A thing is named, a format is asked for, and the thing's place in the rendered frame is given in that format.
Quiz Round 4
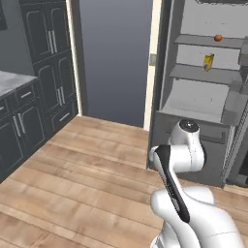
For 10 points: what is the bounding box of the grey open fridge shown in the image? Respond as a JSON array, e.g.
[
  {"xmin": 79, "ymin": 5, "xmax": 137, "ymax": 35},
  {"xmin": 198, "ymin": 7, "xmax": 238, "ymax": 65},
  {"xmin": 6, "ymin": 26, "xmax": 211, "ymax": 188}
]
[{"xmin": 145, "ymin": 0, "xmax": 248, "ymax": 189}]

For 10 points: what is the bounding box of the grey fridge drawer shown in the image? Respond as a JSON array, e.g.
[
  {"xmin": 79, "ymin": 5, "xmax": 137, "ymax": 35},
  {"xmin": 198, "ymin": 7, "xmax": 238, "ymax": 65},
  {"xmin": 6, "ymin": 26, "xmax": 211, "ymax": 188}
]
[{"xmin": 150, "ymin": 110, "xmax": 235, "ymax": 189}]

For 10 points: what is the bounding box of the grey fridge shelf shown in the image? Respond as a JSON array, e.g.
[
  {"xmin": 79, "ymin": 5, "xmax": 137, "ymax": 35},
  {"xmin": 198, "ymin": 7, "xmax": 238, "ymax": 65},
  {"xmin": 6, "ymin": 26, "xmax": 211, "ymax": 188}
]
[
  {"xmin": 169, "ymin": 63, "xmax": 244, "ymax": 86},
  {"xmin": 173, "ymin": 33, "xmax": 247, "ymax": 50}
]

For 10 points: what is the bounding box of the grey fridge door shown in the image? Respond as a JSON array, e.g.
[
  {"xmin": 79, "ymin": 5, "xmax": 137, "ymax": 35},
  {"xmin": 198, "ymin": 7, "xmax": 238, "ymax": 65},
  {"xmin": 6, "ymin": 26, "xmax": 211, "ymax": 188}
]
[{"xmin": 220, "ymin": 41, "xmax": 248, "ymax": 188}]

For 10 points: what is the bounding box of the tall dark cupboard run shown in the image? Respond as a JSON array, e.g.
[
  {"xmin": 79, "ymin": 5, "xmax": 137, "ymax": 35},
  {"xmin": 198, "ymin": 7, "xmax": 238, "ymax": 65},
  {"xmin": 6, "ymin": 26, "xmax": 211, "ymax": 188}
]
[{"xmin": 18, "ymin": 0, "xmax": 79, "ymax": 138}]

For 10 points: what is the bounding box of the yellow carton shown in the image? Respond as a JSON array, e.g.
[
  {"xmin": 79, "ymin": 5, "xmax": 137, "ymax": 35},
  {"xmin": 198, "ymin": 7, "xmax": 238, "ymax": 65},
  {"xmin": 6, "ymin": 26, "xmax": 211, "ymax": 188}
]
[{"xmin": 202, "ymin": 53, "xmax": 215, "ymax": 73}]

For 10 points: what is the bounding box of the dark base cupboard run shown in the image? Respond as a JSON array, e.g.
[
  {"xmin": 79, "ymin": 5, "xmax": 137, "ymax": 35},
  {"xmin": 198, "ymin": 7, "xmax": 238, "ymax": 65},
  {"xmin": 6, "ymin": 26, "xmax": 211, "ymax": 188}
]
[{"xmin": 0, "ymin": 70, "xmax": 47, "ymax": 184}]

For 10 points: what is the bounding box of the cream door frame post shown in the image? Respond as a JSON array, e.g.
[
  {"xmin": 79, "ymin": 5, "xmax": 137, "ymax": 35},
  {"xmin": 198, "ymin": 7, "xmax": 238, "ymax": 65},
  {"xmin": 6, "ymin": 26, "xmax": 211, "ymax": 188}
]
[
  {"xmin": 65, "ymin": 0, "xmax": 83, "ymax": 117},
  {"xmin": 142, "ymin": 0, "xmax": 163, "ymax": 132}
]

